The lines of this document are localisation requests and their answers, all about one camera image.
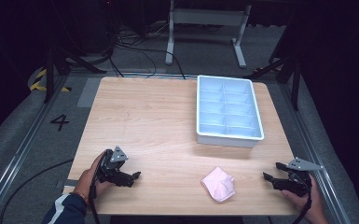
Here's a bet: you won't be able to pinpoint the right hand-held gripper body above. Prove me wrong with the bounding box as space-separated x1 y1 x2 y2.
272 157 324 198

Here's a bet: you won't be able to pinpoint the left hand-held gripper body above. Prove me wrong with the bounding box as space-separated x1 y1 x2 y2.
96 146 134 189

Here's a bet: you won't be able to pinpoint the person's right hand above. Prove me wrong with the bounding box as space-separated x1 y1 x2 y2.
281 174 327 218

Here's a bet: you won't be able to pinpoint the person's left hand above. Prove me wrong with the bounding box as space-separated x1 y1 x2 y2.
72 150 116 201

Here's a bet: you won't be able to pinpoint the folded pink cloth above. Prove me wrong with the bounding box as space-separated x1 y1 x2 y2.
200 166 236 203

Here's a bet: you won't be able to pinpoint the white divided organizer box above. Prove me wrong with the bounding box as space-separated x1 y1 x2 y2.
195 74 266 149

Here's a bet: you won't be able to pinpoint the grey floor tape patch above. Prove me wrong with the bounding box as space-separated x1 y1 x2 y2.
76 77 103 109

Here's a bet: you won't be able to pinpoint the black metal stand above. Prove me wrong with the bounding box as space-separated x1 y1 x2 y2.
242 46 303 112
42 43 107 105

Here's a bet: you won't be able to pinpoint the yellow black hazard tape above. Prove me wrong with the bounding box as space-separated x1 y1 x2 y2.
29 68 73 93

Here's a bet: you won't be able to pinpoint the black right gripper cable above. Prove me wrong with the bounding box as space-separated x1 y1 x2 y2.
290 174 313 224

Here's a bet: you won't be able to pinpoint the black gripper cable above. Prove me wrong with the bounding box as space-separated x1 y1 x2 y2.
88 148 113 224
290 174 313 224

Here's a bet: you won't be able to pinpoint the metal floor rail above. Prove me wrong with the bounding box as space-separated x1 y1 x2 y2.
278 83 352 224
0 74 70 224

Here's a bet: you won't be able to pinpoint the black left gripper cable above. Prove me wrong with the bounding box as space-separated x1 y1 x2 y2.
88 148 113 224

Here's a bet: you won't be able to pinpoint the orange bracelet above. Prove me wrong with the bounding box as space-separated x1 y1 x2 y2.
73 191 90 206

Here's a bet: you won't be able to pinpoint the thick black floor cable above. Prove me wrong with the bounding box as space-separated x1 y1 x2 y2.
0 158 75 224

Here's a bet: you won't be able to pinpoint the black floor cables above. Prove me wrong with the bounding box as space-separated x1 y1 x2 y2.
106 24 187 80

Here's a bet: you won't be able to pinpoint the white metal desk frame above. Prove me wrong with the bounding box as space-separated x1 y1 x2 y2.
164 0 254 69

